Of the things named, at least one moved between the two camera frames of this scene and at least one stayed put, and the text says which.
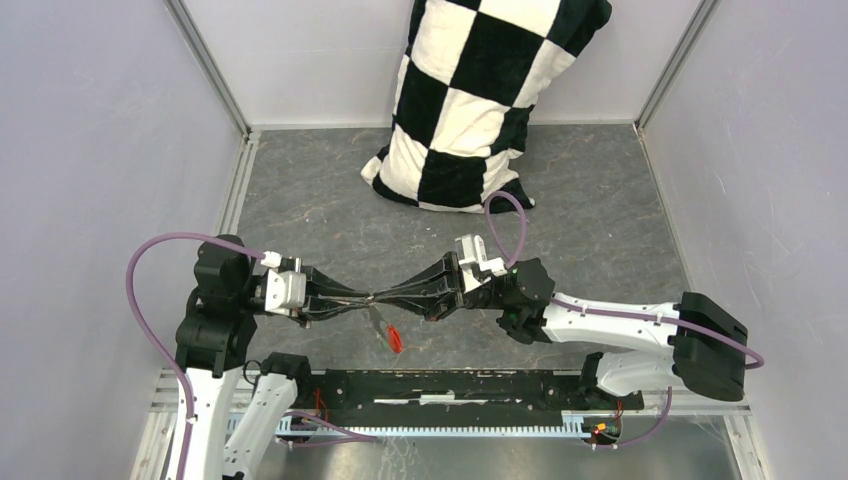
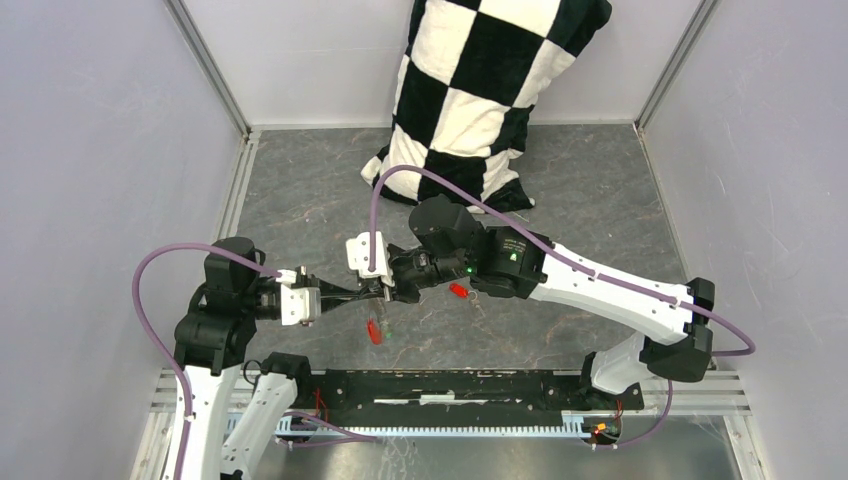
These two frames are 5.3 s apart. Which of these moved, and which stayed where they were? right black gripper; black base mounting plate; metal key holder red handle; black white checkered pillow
Moved: metal key holder red handle; right black gripper
Stayed: black white checkered pillow; black base mounting plate
